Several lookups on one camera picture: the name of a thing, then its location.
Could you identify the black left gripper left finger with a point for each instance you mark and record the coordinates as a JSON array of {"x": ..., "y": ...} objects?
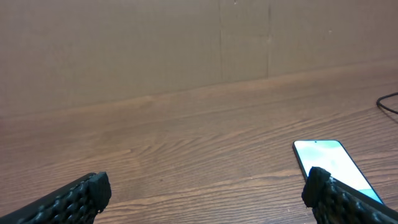
[{"x": 77, "y": 202}]

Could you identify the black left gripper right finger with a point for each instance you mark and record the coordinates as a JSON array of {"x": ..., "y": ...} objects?
[{"x": 333, "y": 202}]

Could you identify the Samsung Galaxy smartphone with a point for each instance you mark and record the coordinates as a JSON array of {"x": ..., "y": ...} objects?
[{"x": 332, "y": 156}]

